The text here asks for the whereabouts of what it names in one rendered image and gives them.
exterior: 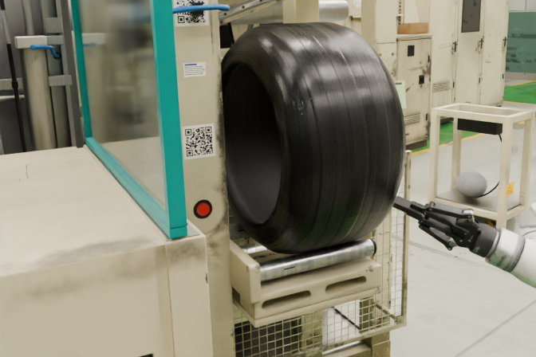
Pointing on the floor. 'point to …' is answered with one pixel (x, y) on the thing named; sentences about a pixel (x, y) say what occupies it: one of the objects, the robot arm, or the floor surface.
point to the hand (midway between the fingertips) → (408, 207)
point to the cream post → (199, 40)
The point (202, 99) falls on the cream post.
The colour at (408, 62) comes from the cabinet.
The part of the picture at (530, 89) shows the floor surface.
